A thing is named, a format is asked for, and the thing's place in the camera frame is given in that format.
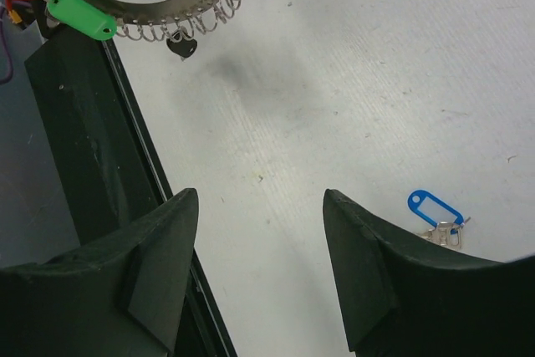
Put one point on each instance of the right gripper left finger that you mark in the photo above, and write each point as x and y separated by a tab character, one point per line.
120	295

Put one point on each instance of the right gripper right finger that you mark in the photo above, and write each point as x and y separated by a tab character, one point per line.
401	295

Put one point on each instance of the blue tagged key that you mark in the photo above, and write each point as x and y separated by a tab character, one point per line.
445	222

